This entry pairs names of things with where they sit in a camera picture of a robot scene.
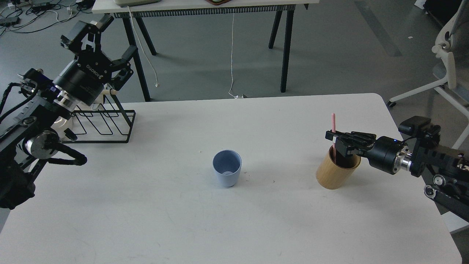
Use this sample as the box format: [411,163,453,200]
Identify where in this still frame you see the white office chair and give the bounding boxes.
[388,0,469,151]

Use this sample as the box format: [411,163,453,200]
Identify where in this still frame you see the white cup on rack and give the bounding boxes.
[75,89,110,111]

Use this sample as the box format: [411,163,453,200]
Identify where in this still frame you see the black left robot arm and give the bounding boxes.
[0,14,138,209]

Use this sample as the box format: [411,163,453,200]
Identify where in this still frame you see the background white table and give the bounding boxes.
[92,0,319,93]

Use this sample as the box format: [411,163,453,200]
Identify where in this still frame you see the pink chopstick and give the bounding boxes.
[331,113,336,164]

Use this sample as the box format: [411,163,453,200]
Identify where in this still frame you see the floor cables and adapters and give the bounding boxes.
[0,0,96,36]

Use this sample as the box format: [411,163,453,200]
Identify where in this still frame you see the blue plastic cup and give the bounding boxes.
[212,149,242,188]

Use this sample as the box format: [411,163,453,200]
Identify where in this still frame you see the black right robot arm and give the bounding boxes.
[325,116,469,221]

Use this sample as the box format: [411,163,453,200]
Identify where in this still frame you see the white plate on rack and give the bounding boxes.
[51,112,76,142]

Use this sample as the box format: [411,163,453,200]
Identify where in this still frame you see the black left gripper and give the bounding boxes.
[53,14,138,106]

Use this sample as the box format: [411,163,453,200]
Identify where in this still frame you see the black wire dish rack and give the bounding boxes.
[63,89,136,144]

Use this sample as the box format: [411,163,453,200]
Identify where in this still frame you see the bamboo cylinder holder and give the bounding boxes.
[315,146,361,190]

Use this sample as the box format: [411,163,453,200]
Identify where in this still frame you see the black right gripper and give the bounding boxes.
[325,131,408,175]

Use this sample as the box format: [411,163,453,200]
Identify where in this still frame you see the white hanging cable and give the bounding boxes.
[127,6,160,88]
[228,13,248,99]

